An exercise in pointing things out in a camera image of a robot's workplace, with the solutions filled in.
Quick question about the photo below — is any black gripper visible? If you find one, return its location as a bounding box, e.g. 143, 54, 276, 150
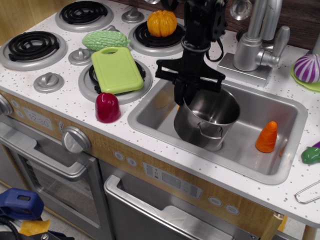
155, 46, 226, 106

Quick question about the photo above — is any stainless steel pot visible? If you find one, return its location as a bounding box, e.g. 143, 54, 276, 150
173, 89, 240, 152

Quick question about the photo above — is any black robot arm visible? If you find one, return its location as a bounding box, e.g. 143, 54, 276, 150
155, 0, 228, 106

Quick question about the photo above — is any silver sink basin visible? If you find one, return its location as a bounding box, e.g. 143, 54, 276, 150
128, 80, 308, 185

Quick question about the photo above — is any back right stove burner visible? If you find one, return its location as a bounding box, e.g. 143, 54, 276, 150
128, 21, 185, 57

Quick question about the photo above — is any stove burner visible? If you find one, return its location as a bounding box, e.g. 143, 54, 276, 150
0, 31, 68, 72
128, 21, 185, 57
55, 0, 114, 33
78, 60, 153, 105

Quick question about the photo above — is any orange toy pumpkin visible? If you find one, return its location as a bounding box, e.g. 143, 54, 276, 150
147, 10, 178, 38

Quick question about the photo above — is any green toy cutting board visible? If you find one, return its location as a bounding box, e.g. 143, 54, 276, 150
91, 46, 144, 95

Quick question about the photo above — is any red toy pepper half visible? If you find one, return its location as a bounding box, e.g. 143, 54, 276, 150
95, 92, 121, 124

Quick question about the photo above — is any silver toy faucet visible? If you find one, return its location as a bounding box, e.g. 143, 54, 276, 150
217, 0, 290, 87

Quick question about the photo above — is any silver stove knob back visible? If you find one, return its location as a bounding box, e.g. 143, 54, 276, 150
121, 7, 145, 24

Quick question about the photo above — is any silver stove knob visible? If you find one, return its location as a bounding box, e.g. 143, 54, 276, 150
33, 72, 65, 94
68, 47, 94, 66
121, 7, 145, 24

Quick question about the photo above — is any orange toy carrot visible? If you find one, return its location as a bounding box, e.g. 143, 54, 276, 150
255, 121, 278, 153

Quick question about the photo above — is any silver hanging ladle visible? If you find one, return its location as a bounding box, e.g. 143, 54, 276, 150
229, 0, 253, 21

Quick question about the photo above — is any front stove burner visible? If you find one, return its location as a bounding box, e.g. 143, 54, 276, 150
78, 60, 153, 105

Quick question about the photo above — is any green toy bitter gourd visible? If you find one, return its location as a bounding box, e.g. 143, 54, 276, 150
82, 30, 131, 51

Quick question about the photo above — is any silver stove knob middle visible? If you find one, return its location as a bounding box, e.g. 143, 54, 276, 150
68, 47, 94, 66

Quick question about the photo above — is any large silver oven knob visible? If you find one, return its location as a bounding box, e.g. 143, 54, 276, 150
61, 126, 92, 154

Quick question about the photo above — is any purple white toy onion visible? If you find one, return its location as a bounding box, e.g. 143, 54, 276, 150
293, 54, 320, 84

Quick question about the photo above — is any back left stove burner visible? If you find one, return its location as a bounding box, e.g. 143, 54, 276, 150
55, 0, 114, 33

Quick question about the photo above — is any silver dishwasher door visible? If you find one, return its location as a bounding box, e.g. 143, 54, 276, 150
104, 175, 258, 240

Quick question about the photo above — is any light green toy plate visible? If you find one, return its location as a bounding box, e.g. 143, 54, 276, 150
290, 64, 320, 93

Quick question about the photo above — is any silver stove knob front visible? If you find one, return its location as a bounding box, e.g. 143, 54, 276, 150
33, 72, 65, 94

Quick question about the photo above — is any green purple toy eggplant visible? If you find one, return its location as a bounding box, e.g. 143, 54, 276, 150
301, 142, 320, 165

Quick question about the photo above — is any silver oven door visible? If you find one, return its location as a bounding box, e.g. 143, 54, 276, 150
0, 122, 114, 240

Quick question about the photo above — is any silver knob far left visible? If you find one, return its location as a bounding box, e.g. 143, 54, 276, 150
0, 95, 13, 116

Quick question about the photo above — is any blue clamp tool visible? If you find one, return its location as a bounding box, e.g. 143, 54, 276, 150
0, 188, 44, 220

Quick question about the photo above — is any yellow cloth piece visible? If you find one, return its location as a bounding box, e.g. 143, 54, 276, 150
18, 219, 51, 237

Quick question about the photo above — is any metal wire utensil handle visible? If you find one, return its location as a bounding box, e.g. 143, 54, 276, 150
294, 180, 320, 204

